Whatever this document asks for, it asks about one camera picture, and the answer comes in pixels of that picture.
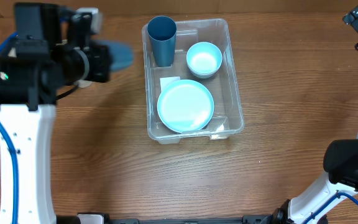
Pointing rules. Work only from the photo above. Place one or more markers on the clear plastic storage bin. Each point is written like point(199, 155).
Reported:
point(227, 118)

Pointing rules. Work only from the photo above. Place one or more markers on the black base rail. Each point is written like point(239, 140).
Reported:
point(179, 221)

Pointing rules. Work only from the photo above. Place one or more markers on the light blue bowl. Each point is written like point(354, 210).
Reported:
point(204, 59)

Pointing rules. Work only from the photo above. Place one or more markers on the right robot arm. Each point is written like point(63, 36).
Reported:
point(338, 181)

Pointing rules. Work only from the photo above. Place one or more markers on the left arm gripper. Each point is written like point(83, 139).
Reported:
point(84, 63)

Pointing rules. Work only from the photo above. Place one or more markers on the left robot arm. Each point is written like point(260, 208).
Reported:
point(51, 47)

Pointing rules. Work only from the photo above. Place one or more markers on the light blue plate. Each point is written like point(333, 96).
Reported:
point(185, 105)

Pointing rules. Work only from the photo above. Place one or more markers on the cream cup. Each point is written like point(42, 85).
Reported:
point(83, 83)

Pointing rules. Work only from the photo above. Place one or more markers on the white label in bin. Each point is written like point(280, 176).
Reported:
point(165, 81)

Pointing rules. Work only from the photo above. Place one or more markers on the blue cup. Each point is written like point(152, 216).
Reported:
point(122, 54)
point(162, 32)

